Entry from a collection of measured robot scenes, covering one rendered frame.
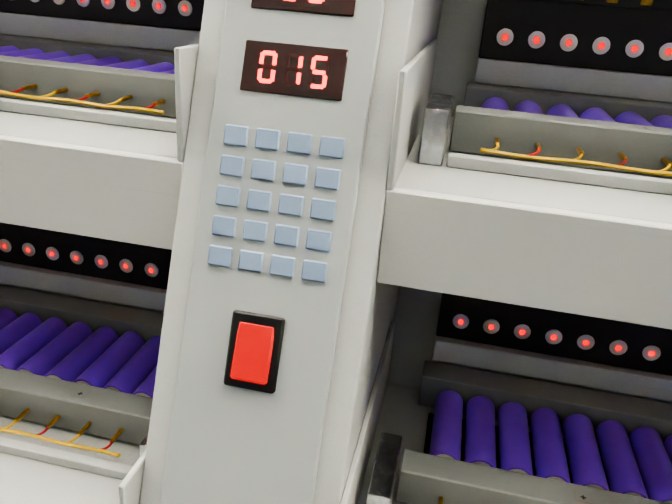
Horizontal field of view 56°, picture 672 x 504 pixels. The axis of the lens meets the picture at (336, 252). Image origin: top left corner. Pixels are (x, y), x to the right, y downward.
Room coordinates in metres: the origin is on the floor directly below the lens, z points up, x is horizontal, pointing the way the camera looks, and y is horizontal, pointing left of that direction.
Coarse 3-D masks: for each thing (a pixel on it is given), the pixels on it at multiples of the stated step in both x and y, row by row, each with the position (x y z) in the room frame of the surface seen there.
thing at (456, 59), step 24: (456, 0) 0.47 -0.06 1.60; (480, 0) 0.47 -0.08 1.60; (456, 24) 0.47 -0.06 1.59; (480, 24) 0.46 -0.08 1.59; (456, 48) 0.47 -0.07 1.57; (456, 72) 0.47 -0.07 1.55; (456, 96) 0.47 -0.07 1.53; (24, 288) 0.52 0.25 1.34; (408, 288) 0.47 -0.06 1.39; (408, 312) 0.47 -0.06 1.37; (432, 312) 0.47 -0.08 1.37; (408, 336) 0.47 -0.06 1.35; (432, 336) 0.46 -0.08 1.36; (408, 360) 0.47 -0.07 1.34; (432, 360) 0.46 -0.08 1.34; (408, 384) 0.47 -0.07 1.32
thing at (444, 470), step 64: (448, 320) 0.43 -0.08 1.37; (512, 320) 0.42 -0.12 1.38; (576, 320) 0.41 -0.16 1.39; (384, 384) 0.41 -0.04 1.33; (448, 384) 0.41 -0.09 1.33; (512, 384) 0.41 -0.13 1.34; (576, 384) 0.42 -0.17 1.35; (640, 384) 0.41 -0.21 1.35; (384, 448) 0.34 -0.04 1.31; (448, 448) 0.36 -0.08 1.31; (512, 448) 0.36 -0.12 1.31; (576, 448) 0.37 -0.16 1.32; (640, 448) 0.37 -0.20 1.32
